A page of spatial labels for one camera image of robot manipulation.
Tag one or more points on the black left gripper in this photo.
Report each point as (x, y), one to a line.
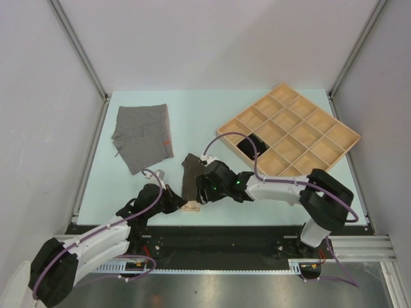
(174, 201)

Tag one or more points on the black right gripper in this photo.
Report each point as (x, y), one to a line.
(203, 183)

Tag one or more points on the brown underwear beige waistband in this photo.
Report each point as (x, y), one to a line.
(193, 168)

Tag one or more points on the black underwear beige waistband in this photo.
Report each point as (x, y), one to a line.
(246, 148)

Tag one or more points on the grey striped underwear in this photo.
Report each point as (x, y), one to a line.
(142, 136)

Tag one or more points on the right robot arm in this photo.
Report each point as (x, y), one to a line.
(326, 200)

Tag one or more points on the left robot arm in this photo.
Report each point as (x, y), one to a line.
(60, 265)

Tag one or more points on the wooden compartment tray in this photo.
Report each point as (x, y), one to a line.
(301, 136)

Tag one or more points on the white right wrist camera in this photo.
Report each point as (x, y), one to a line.
(207, 159)

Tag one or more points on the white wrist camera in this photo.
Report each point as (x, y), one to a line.
(158, 179)
(207, 159)

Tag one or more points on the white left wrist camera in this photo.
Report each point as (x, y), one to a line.
(158, 179)

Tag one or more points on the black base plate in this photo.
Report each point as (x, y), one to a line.
(222, 248)

